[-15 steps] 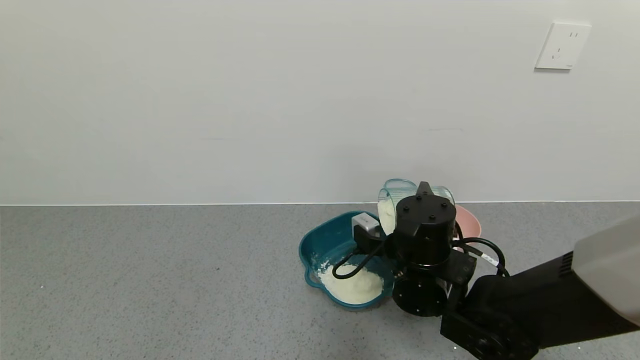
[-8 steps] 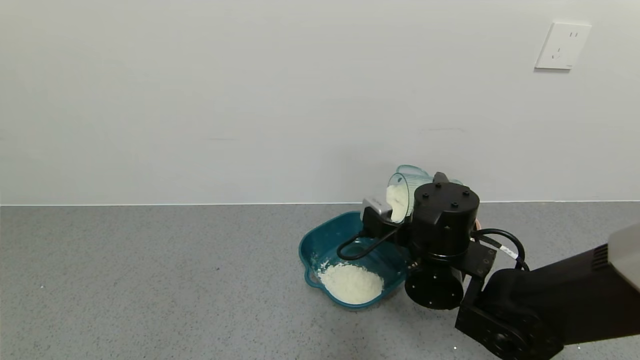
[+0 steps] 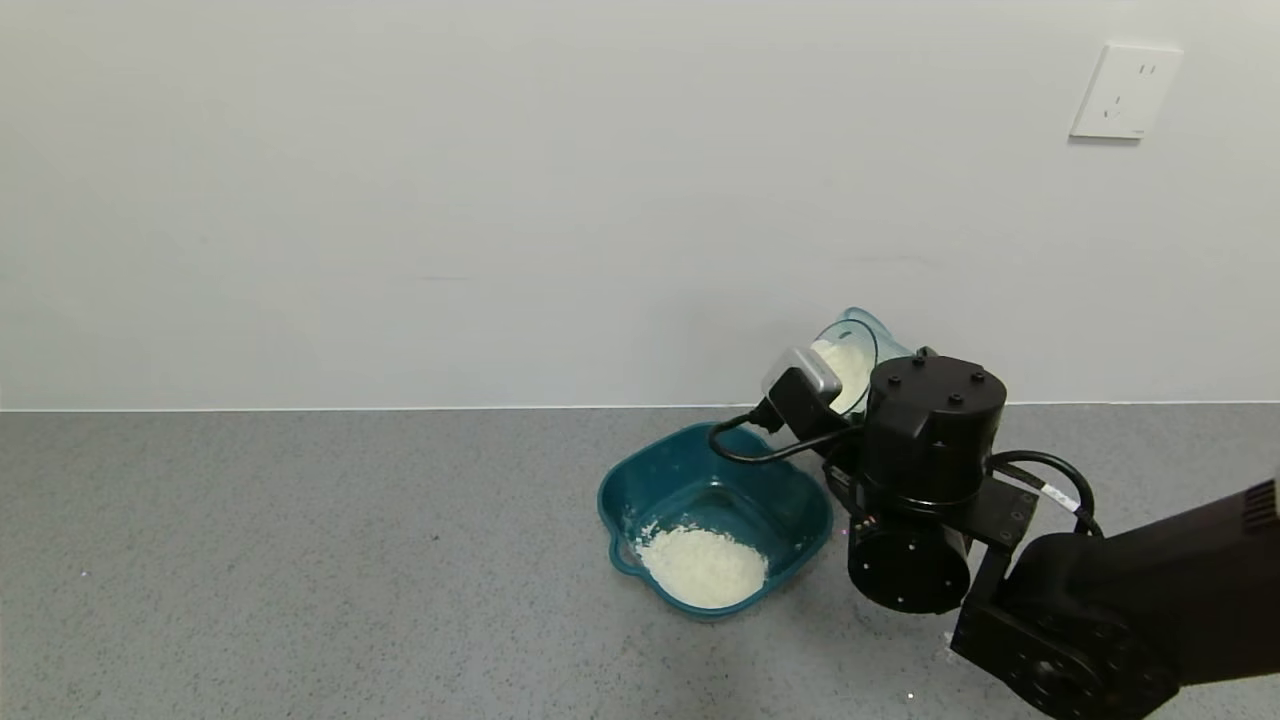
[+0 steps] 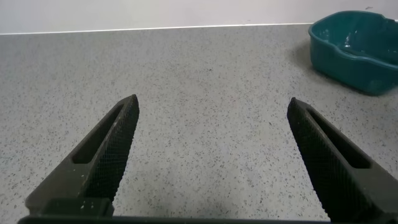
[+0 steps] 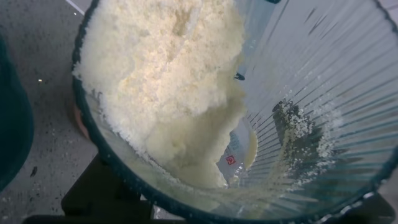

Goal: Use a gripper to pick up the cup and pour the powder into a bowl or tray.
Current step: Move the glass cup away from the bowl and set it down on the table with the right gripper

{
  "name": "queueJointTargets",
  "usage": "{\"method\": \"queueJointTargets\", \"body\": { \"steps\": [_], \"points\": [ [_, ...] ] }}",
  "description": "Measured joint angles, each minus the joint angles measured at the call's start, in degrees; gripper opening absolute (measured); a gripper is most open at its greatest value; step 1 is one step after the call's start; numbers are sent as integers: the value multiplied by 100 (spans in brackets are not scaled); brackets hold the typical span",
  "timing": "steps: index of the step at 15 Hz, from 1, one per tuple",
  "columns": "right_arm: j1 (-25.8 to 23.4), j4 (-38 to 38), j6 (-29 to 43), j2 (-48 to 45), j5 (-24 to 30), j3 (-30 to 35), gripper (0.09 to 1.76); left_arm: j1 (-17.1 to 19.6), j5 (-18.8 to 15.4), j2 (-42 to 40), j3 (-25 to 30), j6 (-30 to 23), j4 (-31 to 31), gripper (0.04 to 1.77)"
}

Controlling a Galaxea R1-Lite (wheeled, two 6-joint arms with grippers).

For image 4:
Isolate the teal plastic bowl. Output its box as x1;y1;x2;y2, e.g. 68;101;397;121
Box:
308;10;398;96

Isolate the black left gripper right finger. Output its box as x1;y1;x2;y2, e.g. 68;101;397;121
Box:
286;96;398;223

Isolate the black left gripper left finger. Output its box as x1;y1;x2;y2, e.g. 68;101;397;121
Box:
24;93;140;218

